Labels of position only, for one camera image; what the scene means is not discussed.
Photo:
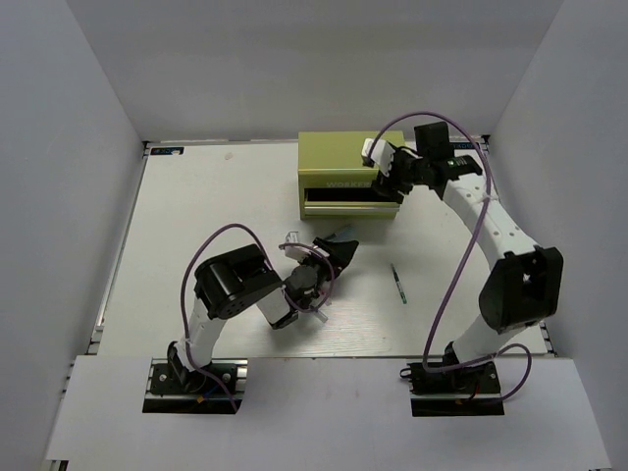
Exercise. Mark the left blue corner sticker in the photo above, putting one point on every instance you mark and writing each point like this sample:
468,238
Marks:
167,151

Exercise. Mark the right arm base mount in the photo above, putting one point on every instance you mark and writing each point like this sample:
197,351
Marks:
468,392

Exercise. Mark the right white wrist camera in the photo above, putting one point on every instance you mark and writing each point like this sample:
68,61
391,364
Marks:
378,153

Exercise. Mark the dark blue clear pen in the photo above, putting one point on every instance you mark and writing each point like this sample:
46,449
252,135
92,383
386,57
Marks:
320,316

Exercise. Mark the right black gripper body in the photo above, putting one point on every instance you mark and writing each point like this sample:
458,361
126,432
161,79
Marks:
410,168

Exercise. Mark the silver light blue pen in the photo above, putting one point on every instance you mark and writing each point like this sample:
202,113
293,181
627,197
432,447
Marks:
345,233

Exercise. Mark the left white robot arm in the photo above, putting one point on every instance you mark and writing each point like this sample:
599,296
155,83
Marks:
230,283

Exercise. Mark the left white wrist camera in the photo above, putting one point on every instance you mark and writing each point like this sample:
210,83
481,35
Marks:
293,248

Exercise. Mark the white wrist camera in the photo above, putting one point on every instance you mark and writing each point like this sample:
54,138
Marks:
378,153
293,248

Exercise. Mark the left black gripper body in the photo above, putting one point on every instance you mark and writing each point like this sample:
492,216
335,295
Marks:
324,273

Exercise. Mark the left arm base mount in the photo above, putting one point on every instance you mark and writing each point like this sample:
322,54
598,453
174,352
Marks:
165,395

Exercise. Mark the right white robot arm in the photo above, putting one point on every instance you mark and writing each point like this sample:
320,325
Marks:
523,285

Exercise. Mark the right blue corner sticker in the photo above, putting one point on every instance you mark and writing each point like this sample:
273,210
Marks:
465,145

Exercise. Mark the blue corner sticker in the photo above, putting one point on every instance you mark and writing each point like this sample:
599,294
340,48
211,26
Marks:
167,151
465,145

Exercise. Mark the green metal drawer box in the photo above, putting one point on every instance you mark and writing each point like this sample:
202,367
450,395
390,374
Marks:
332,180

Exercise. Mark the green teal pen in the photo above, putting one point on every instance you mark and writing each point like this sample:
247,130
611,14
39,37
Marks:
398,284

